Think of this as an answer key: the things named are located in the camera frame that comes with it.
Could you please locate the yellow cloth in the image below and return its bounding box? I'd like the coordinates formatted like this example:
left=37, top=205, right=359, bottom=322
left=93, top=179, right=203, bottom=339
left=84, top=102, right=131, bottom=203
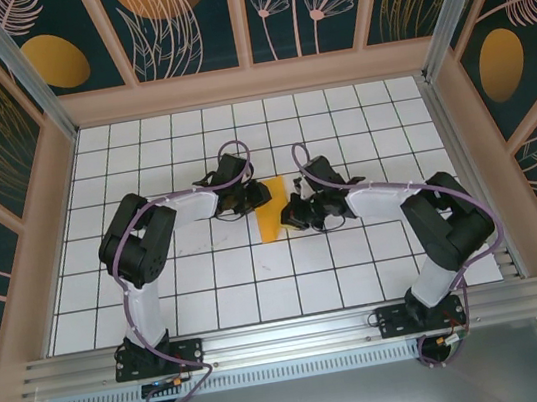
left=248, top=174, right=295, bottom=245

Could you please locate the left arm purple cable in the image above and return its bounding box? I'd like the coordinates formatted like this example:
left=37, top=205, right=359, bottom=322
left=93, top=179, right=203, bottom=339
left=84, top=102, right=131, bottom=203
left=98, top=137, right=287, bottom=402

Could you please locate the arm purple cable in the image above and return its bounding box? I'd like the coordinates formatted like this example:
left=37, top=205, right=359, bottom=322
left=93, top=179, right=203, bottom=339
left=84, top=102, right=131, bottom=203
left=289, top=114, right=520, bottom=385
left=98, top=137, right=287, bottom=402

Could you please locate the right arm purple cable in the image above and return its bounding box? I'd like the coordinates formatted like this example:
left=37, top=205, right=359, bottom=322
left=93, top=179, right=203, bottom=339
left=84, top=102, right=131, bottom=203
left=289, top=114, right=520, bottom=385

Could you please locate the long aluminium mounting rail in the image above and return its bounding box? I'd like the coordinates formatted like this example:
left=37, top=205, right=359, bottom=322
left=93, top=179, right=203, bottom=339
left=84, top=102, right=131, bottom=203
left=15, top=276, right=537, bottom=400

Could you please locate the aluminium side rail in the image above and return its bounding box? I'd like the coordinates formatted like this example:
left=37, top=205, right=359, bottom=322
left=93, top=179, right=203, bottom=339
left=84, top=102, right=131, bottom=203
left=419, top=66, right=522, bottom=291

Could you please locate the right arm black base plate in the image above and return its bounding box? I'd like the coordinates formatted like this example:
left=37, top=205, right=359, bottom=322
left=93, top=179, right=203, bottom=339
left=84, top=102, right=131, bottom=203
left=372, top=292, right=468, bottom=342

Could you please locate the slotted grey cable duct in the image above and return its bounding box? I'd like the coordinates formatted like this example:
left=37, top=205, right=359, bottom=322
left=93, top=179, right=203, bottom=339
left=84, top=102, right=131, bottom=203
left=45, top=343, right=425, bottom=402

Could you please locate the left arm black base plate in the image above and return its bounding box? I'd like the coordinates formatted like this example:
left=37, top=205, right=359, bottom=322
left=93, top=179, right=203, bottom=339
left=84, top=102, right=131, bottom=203
left=111, top=335, right=209, bottom=384

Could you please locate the black controller board with wires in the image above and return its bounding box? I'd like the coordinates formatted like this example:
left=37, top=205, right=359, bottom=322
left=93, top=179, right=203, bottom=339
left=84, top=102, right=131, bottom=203
left=414, top=327, right=476, bottom=371
left=138, top=373, right=191, bottom=402

